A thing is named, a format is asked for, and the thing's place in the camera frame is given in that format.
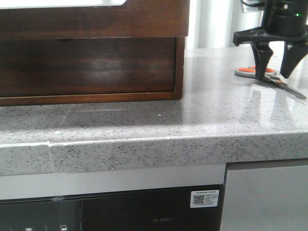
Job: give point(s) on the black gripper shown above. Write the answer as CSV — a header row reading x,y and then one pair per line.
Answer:
x,y
295,49

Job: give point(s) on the grey orange scissors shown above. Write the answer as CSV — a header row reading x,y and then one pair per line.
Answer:
x,y
270,76

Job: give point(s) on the wooden drawer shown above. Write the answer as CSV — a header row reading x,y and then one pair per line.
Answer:
x,y
132,19
96,67

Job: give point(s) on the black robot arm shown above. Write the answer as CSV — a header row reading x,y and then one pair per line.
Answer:
x,y
283,20

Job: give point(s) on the dark wooden drawer cabinet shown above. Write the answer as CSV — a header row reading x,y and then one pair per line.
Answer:
x,y
179,72

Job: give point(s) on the white curtain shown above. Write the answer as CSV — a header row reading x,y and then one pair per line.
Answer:
x,y
212,23

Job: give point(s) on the grey cabinet door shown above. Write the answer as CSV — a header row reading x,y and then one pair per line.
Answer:
x,y
266,196

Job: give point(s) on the white QR code sticker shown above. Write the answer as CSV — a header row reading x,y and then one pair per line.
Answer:
x,y
207,198

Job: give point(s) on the black built-in appliance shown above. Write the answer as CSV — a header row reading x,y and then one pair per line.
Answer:
x,y
166,209

